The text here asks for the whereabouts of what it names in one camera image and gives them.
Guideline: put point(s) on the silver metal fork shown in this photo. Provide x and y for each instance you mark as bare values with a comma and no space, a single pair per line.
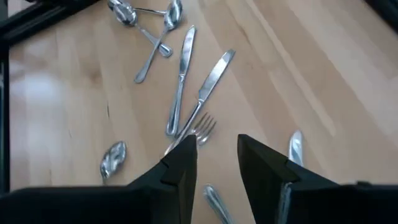
202,133

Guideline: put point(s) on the silver metal spoon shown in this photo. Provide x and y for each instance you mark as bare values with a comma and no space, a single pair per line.
173,15
113,158
149,11
124,14

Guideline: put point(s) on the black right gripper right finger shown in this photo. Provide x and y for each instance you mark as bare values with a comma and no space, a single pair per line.
311,205

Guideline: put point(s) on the silver metal knife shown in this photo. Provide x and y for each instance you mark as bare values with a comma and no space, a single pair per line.
186,46
217,71
296,146
214,199

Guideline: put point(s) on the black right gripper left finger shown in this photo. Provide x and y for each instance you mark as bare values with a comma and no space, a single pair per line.
93,205

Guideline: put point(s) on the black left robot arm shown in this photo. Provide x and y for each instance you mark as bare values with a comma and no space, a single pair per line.
388,9

